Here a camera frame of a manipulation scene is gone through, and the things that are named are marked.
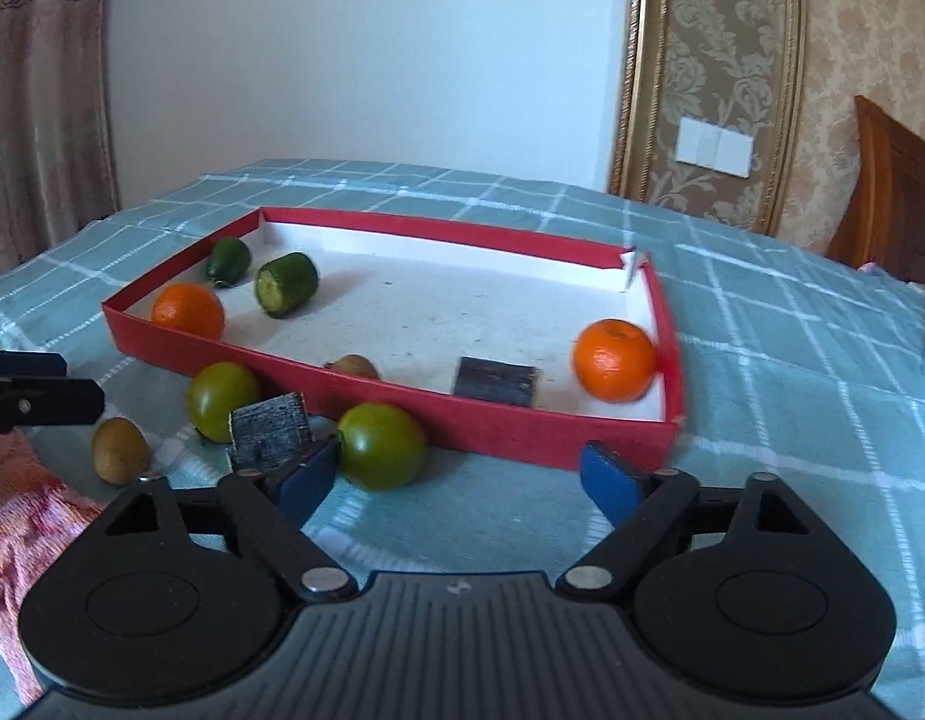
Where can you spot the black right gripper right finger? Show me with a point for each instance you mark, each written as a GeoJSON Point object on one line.
{"type": "Point", "coordinates": [645, 511]}

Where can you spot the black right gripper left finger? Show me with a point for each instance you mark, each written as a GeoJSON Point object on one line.
{"type": "Point", "coordinates": [269, 502]}

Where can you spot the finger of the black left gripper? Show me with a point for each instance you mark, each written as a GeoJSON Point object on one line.
{"type": "Point", "coordinates": [36, 391]}

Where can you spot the brown kiwi-like fruit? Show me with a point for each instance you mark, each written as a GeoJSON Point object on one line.
{"type": "Point", "coordinates": [120, 453]}

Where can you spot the large green tomato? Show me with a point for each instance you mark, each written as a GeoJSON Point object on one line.
{"type": "Point", "coordinates": [215, 393]}

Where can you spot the small green tomato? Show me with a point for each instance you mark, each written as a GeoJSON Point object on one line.
{"type": "Point", "coordinates": [383, 447]}

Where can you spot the small orange mandarin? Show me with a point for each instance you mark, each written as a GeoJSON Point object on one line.
{"type": "Point", "coordinates": [614, 361]}

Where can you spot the small brown longan fruit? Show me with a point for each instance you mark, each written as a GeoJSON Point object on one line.
{"type": "Point", "coordinates": [353, 365]}

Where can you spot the small dark sugarcane piece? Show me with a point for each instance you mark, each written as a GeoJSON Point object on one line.
{"type": "Point", "coordinates": [496, 382]}

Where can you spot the large orange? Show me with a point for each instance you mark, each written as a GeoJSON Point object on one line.
{"type": "Point", "coordinates": [190, 308]}

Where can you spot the green cucumber piece cut face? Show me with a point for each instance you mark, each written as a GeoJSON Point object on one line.
{"type": "Point", "coordinates": [285, 284]}

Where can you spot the green cucumber end piece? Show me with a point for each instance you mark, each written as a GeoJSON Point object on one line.
{"type": "Point", "coordinates": [228, 263]}

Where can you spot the pink towel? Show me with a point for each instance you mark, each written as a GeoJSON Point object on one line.
{"type": "Point", "coordinates": [39, 517]}

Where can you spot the teal checked bedsheet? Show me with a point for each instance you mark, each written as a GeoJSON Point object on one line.
{"type": "Point", "coordinates": [791, 362]}

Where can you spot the red shallow cardboard box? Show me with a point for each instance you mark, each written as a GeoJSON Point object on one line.
{"type": "Point", "coordinates": [414, 296]}

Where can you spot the beige curtain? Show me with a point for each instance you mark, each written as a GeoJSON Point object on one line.
{"type": "Point", "coordinates": [56, 172]}

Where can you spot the wooden headboard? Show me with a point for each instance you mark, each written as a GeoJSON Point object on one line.
{"type": "Point", "coordinates": [884, 223]}

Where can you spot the white wall switch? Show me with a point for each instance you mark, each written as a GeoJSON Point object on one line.
{"type": "Point", "coordinates": [714, 148]}

